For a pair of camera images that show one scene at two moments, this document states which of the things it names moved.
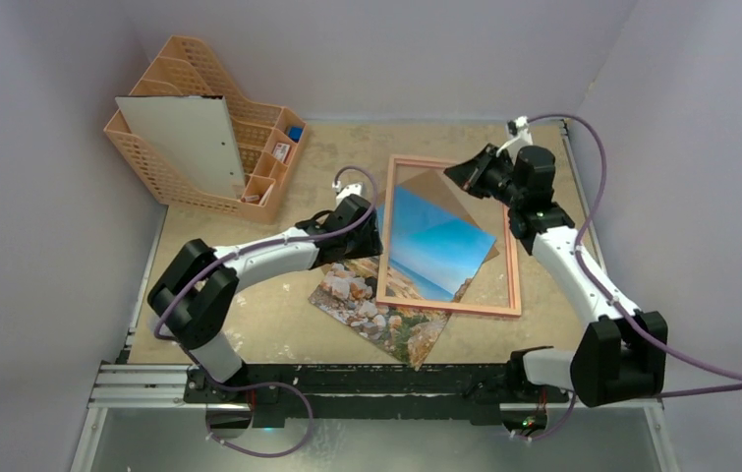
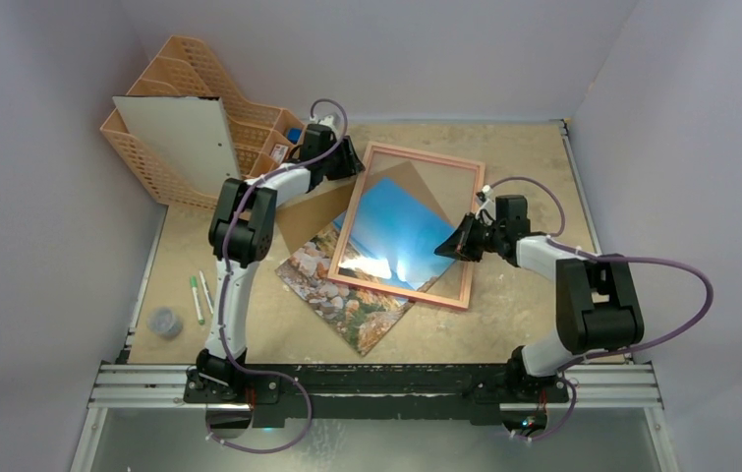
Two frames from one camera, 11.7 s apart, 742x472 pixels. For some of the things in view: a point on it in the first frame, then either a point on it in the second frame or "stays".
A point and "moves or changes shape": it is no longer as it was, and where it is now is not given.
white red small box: (281, 150) stays
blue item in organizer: (295, 133) stays
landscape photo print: (430, 255) moves or changes shape
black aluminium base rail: (439, 393) stays
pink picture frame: (383, 251) to (369, 147)
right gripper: (475, 174) to (470, 237)
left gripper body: (362, 244) to (337, 163)
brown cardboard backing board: (431, 188) to (305, 217)
